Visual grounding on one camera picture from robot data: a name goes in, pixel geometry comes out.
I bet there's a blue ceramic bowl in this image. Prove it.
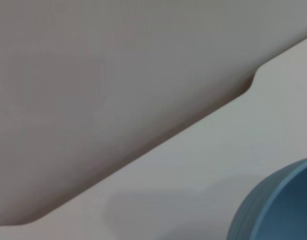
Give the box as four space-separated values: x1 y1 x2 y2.
225 155 307 240

